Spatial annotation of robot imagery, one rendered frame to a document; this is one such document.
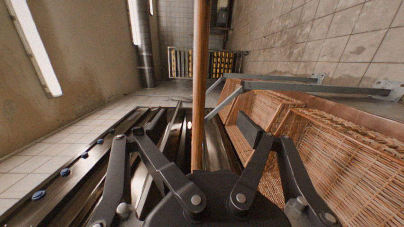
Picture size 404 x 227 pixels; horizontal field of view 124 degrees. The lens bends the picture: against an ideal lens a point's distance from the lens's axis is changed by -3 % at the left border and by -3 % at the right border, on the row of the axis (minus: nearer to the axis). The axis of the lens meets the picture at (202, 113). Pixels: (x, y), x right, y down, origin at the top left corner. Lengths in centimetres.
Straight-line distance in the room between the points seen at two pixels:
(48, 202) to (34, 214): 6
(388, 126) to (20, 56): 218
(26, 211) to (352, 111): 154
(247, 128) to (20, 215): 110
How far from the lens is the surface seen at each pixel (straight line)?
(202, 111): 27
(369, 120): 71
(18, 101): 170
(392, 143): 64
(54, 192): 113
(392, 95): 133
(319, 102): 82
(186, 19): 541
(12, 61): 172
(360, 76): 143
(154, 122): 16
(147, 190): 66
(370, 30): 150
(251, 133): 18
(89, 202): 90
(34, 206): 112
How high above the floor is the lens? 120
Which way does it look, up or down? 4 degrees down
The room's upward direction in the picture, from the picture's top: 89 degrees counter-clockwise
